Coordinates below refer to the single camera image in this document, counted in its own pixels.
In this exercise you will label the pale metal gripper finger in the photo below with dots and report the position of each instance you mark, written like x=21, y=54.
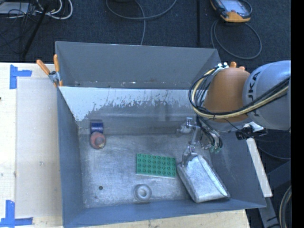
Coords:
x=188, y=156
x=185, y=127

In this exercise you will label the clear plastic scoop-shaped container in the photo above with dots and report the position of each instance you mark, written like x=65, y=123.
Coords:
x=203, y=182

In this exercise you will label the green studded flat plate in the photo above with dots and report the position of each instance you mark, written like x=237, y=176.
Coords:
x=155, y=165

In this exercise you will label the grey metal bin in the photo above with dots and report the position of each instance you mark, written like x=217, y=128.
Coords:
x=123, y=165

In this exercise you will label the small blue block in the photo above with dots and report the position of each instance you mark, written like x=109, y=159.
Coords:
x=97, y=126

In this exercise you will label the red-brown round toy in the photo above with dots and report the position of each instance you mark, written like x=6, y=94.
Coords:
x=97, y=140

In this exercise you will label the pale wood board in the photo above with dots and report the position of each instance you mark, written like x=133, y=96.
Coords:
x=35, y=139

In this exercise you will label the black cylinder on white bracket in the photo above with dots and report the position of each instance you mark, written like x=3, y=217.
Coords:
x=249, y=132

